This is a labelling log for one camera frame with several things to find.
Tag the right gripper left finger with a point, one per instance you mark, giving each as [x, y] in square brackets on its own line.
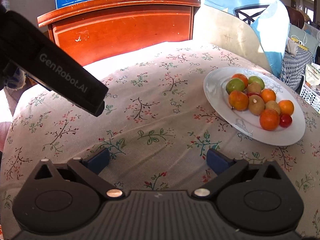
[86, 171]

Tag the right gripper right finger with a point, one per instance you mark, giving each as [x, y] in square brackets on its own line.
[228, 171]

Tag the dark orange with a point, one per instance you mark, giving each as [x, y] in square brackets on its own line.
[269, 119]
[238, 100]

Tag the brown kiwi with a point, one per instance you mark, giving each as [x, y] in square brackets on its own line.
[273, 105]
[254, 87]
[256, 105]

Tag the red tomato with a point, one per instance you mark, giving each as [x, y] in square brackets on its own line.
[285, 120]
[252, 94]

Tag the green fruit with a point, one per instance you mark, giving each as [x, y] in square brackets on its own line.
[235, 84]
[256, 79]

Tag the white gloved left hand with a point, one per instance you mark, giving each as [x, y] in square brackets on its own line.
[14, 81]

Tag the red wooden cabinet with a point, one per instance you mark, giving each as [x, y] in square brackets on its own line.
[97, 29]

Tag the floral tablecloth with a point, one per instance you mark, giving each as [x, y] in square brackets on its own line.
[157, 125]

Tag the white floral plate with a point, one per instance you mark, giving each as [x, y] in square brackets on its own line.
[244, 121]

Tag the white perforated basket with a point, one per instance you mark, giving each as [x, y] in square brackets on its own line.
[310, 86]

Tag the houndstooth sofa cover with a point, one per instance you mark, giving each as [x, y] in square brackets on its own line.
[294, 63]

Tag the blue cushion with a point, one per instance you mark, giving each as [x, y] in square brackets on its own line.
[268, 18]

